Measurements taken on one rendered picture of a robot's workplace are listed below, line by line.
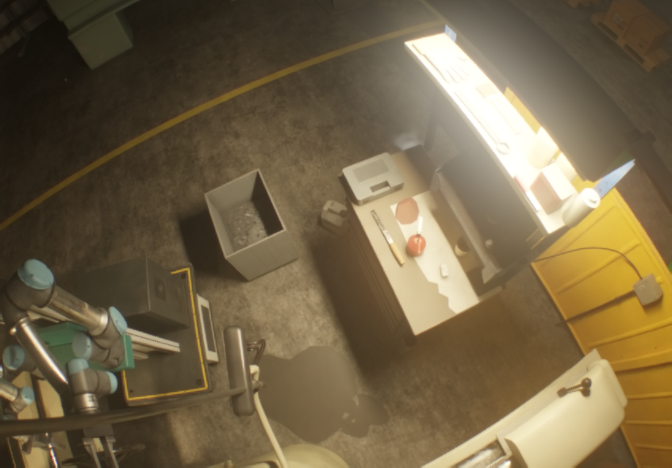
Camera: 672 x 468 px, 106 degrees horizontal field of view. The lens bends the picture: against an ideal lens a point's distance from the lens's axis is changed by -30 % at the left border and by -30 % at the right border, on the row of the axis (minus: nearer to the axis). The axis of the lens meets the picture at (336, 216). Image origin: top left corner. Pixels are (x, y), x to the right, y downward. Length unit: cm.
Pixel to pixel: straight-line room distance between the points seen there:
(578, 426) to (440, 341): 152
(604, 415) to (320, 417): 181
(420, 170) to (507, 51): 116
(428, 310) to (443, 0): 124
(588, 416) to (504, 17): 123
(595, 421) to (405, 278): 103
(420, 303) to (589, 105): 116
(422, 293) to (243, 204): 159
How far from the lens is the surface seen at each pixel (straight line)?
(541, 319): 290
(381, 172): 182
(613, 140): 78
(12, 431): 47
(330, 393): 256
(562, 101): 82
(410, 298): 165
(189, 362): 250
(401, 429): 259
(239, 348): 134
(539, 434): 128
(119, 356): 168
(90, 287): 239
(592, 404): 137
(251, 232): 255
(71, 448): 265
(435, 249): 174
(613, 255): 217
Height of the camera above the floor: 255
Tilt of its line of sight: 64 degrees down
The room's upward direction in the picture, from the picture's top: 10 degrees counter-clockwise
